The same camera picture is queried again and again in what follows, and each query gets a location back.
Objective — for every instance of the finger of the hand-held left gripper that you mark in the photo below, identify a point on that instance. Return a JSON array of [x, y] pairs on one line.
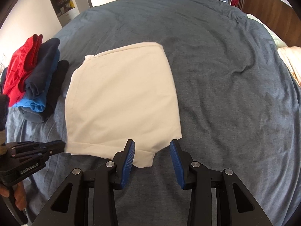
[[55, 150], [50, 144]]

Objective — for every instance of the dark cloth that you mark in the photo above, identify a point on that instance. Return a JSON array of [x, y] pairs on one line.
[[3, 113]]

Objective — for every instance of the person's left hand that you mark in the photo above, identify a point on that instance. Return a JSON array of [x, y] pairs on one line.
[[19, 197]]

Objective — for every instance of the red folded shorts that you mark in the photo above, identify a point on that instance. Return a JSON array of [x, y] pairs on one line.
[[20, 73]]

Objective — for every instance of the arched wall niche shelf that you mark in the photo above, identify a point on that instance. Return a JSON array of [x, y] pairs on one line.
[[62, 2]]

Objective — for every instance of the blue folded garment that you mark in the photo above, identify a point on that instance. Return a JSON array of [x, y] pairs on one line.
[[37, 103]]

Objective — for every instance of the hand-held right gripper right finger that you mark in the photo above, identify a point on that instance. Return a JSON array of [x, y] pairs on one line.
[[176, 164]]

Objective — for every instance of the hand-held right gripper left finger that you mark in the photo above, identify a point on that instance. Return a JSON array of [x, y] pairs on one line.
[[128, 162]]

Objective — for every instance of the orange print yellow pillow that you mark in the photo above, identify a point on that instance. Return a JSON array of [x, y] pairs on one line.
[[292, 63]]

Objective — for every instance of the blue-grey bed blanket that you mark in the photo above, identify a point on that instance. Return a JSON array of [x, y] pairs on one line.
[[223, 87]]

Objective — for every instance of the dark wooden headboard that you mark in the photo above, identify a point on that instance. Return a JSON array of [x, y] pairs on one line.
[[265, 2]]

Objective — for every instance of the cream pants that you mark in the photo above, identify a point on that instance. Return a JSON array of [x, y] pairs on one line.
[[122, 103]]

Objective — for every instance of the dark grey folded garment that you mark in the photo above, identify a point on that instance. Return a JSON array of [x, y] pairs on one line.
[[56, 87]]

